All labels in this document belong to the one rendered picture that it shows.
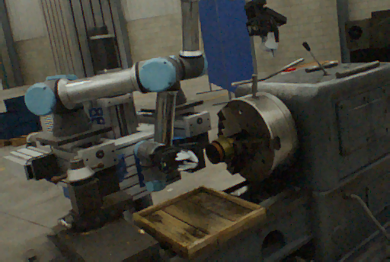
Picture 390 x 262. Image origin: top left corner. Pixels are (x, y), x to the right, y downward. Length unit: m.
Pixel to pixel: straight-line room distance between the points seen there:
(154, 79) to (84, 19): 0.64
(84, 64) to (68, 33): 0.14
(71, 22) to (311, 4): 10.77
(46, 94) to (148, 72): 0.36
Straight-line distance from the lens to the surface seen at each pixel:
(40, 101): 1.56
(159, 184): 1.55
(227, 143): 1.36
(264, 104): 1.39
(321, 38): 12.25
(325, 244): 1.59
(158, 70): 1.41
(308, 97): 1.39
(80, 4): 1.96
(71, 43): 1.91
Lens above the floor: 1.48
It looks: 11 degrees down
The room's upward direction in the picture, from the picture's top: 7 degrees counter-clockwise
